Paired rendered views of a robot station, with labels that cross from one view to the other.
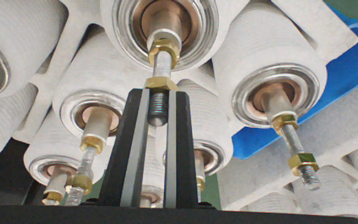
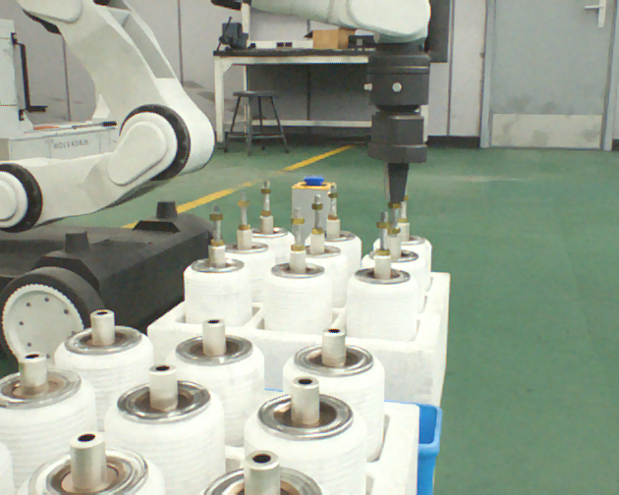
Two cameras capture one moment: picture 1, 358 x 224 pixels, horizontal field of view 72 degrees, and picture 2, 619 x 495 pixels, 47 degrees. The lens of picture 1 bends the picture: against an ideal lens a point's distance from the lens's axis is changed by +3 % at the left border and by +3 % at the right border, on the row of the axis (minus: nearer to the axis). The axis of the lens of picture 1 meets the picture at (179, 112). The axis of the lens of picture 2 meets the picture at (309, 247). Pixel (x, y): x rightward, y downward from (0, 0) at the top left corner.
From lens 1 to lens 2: 108 cm
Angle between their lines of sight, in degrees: 95
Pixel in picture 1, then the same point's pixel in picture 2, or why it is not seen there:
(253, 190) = not seen: hidden behind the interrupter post
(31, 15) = (352, 267)
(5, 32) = (353, 245)
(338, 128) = not seen: hidden behind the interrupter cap
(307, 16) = (425, 332)
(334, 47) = (419, 345)
